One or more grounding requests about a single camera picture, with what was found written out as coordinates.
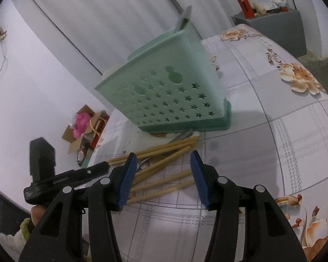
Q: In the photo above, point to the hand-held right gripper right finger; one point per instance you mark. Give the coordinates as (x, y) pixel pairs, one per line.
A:
(201, 181)

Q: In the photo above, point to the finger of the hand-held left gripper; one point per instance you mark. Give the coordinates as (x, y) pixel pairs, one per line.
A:
(84, 172)

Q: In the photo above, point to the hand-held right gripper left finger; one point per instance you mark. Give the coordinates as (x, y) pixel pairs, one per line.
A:
(127, 181)

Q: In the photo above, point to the bamboo chopstick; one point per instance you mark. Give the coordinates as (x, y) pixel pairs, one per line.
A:
(164, 191)
(166, 162)
(175, 142)
(164, 180)
(153, 150)

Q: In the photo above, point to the mint green utensil basket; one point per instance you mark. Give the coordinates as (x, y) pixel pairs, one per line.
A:
(166, 87)

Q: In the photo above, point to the person's left hand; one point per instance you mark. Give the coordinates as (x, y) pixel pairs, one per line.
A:
(37, 215)

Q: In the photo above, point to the cardboard box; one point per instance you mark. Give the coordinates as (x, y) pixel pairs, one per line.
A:
(76, 139)

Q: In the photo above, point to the pink fluffy item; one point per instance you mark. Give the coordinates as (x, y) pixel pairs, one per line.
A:
(81, 124)

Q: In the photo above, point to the grey metal utensil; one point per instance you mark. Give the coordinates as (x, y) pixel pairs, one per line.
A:
(183, 135)

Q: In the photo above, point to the dark chair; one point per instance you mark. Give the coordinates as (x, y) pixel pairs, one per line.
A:
(9, 214)

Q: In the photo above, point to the floral checked tablecloth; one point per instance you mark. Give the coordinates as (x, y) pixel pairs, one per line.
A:
(276, 131)

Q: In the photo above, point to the white curtain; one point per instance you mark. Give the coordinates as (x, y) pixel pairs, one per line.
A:
(120, 13)

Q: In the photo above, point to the grey cabinet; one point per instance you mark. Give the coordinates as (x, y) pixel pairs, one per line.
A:
(276, 27)

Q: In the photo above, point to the red bottle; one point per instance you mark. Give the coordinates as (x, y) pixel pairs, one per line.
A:
(245, 5)

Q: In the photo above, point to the beige roll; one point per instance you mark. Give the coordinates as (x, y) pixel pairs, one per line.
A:
(259, 8)

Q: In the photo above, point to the small red container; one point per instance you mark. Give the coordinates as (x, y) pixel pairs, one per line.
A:
(283, 9)

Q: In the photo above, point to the white crumpled bag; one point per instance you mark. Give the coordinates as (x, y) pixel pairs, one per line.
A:
(274, 1)

